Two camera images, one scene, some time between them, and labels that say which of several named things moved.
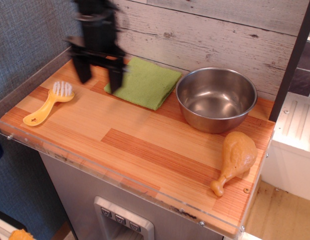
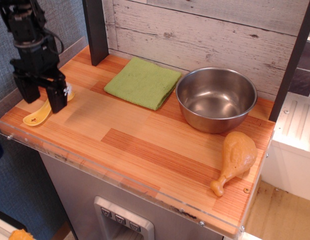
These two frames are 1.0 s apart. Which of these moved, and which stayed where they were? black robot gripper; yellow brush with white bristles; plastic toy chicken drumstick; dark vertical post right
Moved: black robot gripper
Stayed: yellow brush with white bristles; plastic toy chicken drumstick; dark vertical post right
